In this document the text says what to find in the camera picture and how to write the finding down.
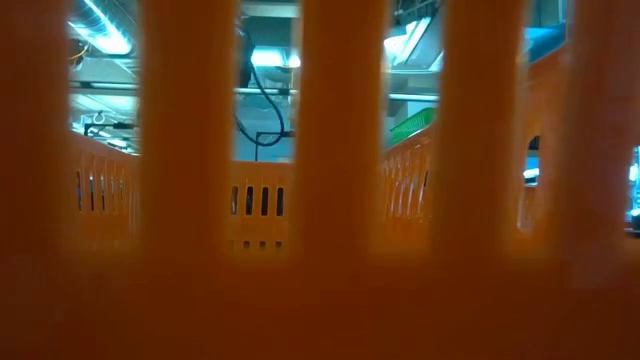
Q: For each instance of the orange slotted plastic basket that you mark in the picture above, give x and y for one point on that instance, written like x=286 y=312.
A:
x=340 y=150

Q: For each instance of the green slotted plastic basket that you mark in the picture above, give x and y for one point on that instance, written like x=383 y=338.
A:
x=412 y=125

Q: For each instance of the horizontal ceiling pipe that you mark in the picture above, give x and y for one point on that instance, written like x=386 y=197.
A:
x=270 y=91

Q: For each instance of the bright ceiling lamp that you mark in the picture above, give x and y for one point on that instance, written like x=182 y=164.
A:
x=272 y=57
x=405 y=42

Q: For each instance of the silver ribbed ventilation duct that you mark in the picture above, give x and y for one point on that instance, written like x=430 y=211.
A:
x=100 y=30

